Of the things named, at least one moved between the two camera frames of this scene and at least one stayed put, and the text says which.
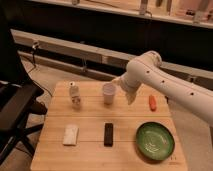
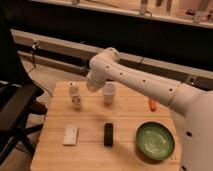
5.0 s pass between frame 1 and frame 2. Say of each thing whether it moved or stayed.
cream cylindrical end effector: moved
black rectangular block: stayed
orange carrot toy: stayed
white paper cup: stayed
